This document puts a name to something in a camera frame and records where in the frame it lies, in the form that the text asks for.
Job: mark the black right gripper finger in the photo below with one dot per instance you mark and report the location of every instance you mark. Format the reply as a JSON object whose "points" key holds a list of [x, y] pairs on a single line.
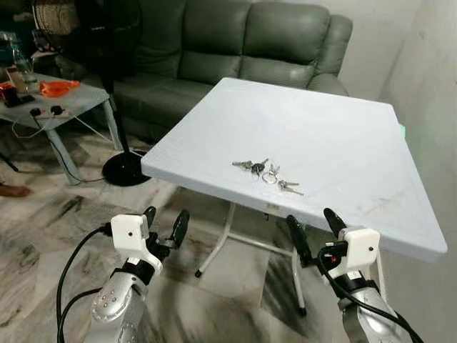
{"points": [[334, 224], [300, 239]]}

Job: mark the bunch of metal keys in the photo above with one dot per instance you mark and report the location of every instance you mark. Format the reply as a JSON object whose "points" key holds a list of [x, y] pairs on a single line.
{"points": [[258, 168]]}

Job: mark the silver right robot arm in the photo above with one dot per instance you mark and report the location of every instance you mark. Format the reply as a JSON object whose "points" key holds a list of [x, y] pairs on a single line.
{"points": [[368, 325]]}

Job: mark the white folding table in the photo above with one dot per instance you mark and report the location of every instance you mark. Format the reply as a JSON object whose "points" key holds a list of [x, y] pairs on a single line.
{"points": [[321, 136]]}

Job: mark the small green object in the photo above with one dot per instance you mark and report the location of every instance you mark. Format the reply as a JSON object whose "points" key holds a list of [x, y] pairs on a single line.
{"points": [[401, 131]]}

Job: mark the grey side table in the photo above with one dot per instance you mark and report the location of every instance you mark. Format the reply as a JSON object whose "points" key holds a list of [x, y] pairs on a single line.
{"points": [[78, 102]]}

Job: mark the person's bare foot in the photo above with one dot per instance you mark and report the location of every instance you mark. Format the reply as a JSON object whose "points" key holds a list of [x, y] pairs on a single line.
{"points": [[14, 191]]}

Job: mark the white power strip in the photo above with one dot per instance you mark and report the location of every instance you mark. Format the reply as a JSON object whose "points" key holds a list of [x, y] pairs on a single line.
{"points": [[44, 113]]}

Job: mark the orange crumpled bag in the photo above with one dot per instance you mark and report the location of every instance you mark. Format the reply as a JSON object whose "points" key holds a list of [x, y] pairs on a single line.
{"points": [[58, 88]]}

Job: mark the black phone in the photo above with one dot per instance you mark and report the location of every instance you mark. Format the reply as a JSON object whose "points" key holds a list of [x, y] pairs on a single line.
{"points": [[18, 100]]}

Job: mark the grey-green leather sofa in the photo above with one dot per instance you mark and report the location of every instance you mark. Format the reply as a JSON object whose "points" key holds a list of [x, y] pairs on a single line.
{"points": [[214, 43]]}

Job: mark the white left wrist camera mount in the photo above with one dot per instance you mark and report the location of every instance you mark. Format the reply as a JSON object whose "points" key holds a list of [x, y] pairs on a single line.
{"points": [[128, 230]]}

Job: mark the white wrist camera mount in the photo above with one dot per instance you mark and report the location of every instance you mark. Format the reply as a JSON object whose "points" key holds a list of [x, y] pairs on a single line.
{"points": [[128, 230], [360, 246]]}

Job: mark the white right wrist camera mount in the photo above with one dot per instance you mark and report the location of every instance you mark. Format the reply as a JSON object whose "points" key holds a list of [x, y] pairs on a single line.
{"points": [[360, 246]]}

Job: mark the black pedestal fan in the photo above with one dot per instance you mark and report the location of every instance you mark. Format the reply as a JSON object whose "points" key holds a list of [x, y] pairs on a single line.
{"points": [[125, 171]]}

